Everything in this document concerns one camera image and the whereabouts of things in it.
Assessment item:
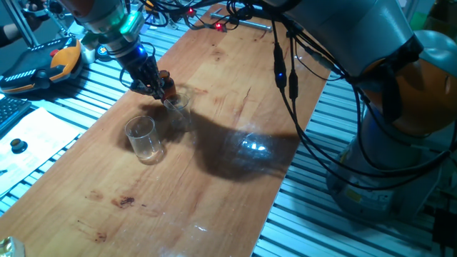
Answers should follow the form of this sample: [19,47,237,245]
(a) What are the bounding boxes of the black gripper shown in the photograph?
[117,44,166,101]

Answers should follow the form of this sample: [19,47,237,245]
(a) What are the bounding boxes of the glass dropper with red bulb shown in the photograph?
[161,92,181,110]

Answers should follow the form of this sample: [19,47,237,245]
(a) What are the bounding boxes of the person forearm in dark sleeve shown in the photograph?
[0,24,11,48]

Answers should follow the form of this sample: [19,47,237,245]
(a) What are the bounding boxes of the person hand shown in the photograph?
[6,1,47,40]

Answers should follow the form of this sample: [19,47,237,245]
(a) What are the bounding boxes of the amber glass bottle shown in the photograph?
[159,69,178,99]

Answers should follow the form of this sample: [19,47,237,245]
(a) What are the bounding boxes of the clear glass beaker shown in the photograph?
[124,115,166,165]
[163,92,196,131]

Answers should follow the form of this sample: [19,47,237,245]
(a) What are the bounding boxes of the white rounded object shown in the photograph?
[79,37,96,64]

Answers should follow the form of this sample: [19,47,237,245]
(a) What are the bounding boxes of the black metal screw clamp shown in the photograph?
[210,12,273,33]

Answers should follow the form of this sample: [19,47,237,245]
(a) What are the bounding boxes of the black and orange teach pendant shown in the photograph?
[0,36,84,95]

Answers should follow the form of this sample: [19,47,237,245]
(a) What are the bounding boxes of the white paper sheet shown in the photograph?
[0,106,85,197]

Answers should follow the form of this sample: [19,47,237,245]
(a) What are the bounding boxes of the brown wooden board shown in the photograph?
[0,3,331,257]

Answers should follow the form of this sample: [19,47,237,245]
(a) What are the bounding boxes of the black computer keyboard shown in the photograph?
[0,95,32,135]

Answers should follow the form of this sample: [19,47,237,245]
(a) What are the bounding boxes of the grey metal strut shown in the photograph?
[3,0,39,47]

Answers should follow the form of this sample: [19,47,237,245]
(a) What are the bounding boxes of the black bottle cap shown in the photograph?
[9,138,29,154]

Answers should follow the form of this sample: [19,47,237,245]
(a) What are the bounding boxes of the gold foil bag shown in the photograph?
[0,236,26,257]

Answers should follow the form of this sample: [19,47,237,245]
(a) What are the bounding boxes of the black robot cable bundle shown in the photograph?
[142,0,457,190]

